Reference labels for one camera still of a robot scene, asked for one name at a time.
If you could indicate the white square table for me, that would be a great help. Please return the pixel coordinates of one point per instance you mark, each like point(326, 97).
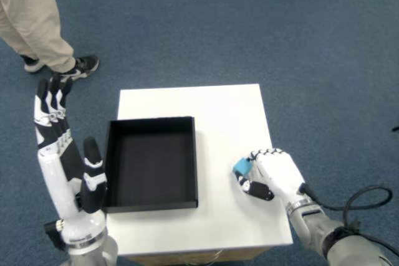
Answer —
point(224, 122)

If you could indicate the blue cube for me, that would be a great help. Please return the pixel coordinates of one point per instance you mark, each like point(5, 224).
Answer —
point(242, 167)

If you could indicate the black open box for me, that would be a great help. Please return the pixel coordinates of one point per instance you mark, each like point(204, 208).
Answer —
point(149, 166)

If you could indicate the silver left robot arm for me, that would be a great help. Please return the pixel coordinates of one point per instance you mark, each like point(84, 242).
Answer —
point(99, 252)

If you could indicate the beige trousers of person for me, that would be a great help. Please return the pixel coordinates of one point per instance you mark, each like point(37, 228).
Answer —
point(28, 13)

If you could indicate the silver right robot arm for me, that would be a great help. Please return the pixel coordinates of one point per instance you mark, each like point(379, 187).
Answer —
point(315, 228)

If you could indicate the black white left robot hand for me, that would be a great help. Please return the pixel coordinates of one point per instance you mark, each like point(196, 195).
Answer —
point(51, 178)

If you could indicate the small black floor object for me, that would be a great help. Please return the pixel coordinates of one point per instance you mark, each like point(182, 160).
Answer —
point(396, 127)

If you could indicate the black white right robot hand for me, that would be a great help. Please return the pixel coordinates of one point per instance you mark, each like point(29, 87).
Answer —
point(280, 172)

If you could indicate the black left wrist connector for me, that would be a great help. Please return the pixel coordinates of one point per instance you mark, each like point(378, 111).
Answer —
point(53, 236)

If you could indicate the black white sneaker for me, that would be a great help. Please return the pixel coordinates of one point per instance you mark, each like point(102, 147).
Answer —
point(31, 66)
point(85, 65)

